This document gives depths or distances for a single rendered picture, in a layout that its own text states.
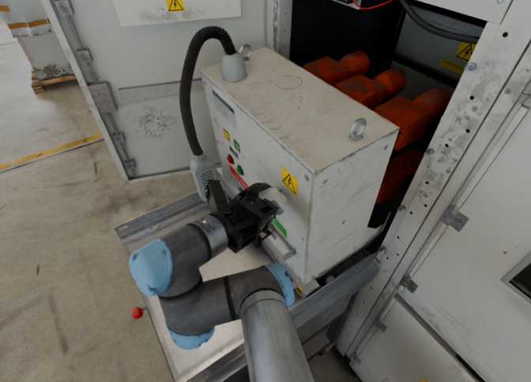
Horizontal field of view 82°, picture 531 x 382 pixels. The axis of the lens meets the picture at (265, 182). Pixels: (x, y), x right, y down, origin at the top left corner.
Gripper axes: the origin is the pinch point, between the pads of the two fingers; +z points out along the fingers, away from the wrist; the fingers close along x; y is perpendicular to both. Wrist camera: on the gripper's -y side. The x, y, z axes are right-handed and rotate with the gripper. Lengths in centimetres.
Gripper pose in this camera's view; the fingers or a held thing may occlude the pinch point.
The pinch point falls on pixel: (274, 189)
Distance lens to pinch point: 71.7
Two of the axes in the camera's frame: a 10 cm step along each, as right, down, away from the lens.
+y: 7.5, 4.7, -4.7
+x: 1.8, -8.2, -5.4
